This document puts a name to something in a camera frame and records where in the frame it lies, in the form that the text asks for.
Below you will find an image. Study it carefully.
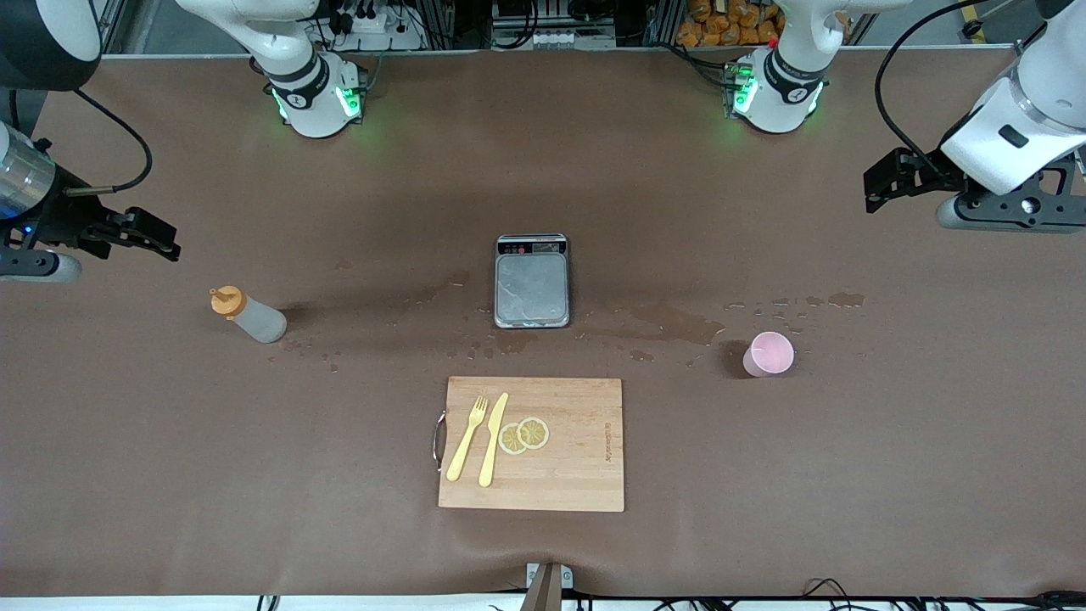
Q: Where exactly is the clear sauce bottle orange cap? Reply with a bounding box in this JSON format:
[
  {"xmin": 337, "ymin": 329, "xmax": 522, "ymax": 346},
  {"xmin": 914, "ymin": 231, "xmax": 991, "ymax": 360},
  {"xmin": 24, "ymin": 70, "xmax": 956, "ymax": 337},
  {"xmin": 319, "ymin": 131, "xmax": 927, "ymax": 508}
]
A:
[{"xmin": 210, "ymin": 286, "xmax": 288, "ymax": 345}]

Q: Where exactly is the pink plastic cup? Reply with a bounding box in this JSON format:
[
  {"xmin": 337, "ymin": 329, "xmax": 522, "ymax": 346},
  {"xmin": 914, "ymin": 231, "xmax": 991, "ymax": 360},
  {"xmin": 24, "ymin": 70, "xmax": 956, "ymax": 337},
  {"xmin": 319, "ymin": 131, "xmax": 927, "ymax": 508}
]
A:
[{"xmin": 743, "ymin": 331, "xmax": 796, "ymax": 379}]

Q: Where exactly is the orange snack bag pile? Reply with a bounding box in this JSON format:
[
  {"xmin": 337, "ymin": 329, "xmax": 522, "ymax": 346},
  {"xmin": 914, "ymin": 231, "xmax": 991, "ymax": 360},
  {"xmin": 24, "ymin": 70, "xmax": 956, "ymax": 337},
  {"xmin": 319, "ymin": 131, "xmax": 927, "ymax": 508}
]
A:
[{"xmin": 676, "ymin": 0, "xmax": 787, "ymax": 48}]

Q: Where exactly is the white power strip with plugs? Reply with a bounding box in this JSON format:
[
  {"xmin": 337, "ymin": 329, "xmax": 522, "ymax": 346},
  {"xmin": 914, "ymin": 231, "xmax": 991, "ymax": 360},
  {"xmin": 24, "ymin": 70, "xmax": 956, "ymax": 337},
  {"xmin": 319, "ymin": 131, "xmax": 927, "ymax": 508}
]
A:
[{"xmin": 327, "ymin": 0, "xmax": 427, "ymax": 52}]

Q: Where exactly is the brown table cover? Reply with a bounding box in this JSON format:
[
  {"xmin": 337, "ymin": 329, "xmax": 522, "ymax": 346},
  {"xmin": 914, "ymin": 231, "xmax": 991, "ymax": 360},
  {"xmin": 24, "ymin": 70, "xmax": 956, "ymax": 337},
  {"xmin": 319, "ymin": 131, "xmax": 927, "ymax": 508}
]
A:
[{"xmin": 0, "ymin": 47, "xmax": 1086, "ymax": 599}]

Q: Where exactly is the silver kitchen scale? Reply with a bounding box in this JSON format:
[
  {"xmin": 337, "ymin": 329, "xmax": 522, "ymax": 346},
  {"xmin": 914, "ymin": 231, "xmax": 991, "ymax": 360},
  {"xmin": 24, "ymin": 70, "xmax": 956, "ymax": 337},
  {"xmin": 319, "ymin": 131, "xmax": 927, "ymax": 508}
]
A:
[{"xmin": 494, "ymin": 233, "xmax": 571, "ymax": 330}]

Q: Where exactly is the yellow plastic fork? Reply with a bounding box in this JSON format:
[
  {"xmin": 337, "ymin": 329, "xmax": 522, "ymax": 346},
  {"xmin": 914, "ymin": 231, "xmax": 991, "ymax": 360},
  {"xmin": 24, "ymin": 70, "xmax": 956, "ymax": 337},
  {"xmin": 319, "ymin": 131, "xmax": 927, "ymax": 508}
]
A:
[{"xmin": 446, "ymin": 395, "xmax": 490, "ymax": 483}]

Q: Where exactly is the yellow plastic knife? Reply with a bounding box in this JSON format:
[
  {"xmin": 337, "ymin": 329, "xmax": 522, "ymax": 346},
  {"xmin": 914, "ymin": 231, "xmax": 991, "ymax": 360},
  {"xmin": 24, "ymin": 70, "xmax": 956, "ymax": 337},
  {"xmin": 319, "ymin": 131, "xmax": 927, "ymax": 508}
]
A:
[{"xmin": 478, "ymin": 392, "xmax": 510, "ymax": 489}]

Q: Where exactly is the wooden cutting board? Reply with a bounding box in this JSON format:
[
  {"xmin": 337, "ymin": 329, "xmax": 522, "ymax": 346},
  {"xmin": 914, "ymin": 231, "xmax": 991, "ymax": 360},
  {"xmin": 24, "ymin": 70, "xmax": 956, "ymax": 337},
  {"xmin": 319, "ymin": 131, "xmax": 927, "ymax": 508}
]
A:
[{"xmin": 433, "ymin": 376, "xmax": 626, "ymax": 513}]

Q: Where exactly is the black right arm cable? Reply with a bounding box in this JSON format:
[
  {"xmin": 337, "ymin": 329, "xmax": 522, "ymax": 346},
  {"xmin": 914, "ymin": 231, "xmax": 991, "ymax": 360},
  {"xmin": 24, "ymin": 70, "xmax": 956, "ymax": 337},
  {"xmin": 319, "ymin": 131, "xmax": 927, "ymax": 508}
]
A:
[{"xmin": 64, "ymin": 87, "xmax": 154, "ymax": 197}]

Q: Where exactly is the black floor cable bundle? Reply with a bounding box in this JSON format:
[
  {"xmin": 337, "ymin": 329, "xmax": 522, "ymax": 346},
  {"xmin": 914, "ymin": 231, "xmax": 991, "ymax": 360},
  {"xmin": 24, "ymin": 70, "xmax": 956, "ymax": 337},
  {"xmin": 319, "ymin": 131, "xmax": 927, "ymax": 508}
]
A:
[{"xmin": 802, "ymin": 578, "xmax": 1086, "ymax": 611}]

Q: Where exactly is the metal camera mount clamp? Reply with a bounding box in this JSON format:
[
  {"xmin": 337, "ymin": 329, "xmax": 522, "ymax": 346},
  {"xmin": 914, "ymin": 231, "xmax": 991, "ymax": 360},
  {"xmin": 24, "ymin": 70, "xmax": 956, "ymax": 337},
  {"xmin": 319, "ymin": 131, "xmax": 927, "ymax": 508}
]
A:
[{"xmin": 524, "ymin": 562, "xmax": 575, "ymax": 611}]

